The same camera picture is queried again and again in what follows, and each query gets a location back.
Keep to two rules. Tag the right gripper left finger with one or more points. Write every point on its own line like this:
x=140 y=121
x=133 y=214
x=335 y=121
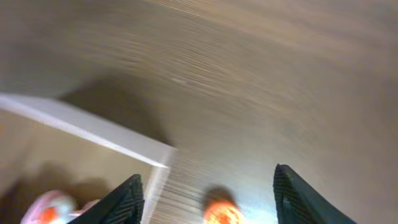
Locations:
x=124 y=205

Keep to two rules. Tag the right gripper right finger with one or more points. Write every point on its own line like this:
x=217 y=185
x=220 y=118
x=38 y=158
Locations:
x=298 y=202

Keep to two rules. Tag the orange round cage ball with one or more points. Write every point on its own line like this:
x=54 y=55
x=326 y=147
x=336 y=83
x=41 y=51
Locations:
x=219 y=207

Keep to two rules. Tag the white duck pink hat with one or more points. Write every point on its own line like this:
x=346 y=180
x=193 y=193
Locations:
x=55 y=207

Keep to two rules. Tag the white cardboard box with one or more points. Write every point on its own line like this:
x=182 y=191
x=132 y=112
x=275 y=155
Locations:
x=47 y=144

